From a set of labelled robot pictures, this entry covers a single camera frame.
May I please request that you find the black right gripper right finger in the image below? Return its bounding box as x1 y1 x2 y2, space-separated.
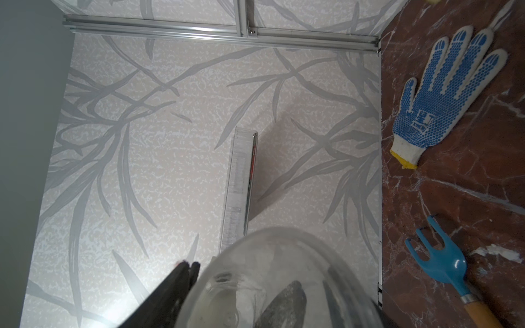
372 302 399 328

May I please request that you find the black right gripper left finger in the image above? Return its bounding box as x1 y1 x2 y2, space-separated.
120 261 200 328

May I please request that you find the glass jar with oatmeal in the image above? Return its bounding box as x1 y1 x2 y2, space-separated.
176 227 382 327

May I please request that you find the blue dotted white work glove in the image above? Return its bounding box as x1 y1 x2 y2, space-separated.
390 25 508 170

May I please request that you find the blue wooden-handled garden fork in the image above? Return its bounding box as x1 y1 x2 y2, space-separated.
405 215 503 328

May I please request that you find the clear plastic wall shelf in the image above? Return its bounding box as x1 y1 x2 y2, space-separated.
219 127 258 252

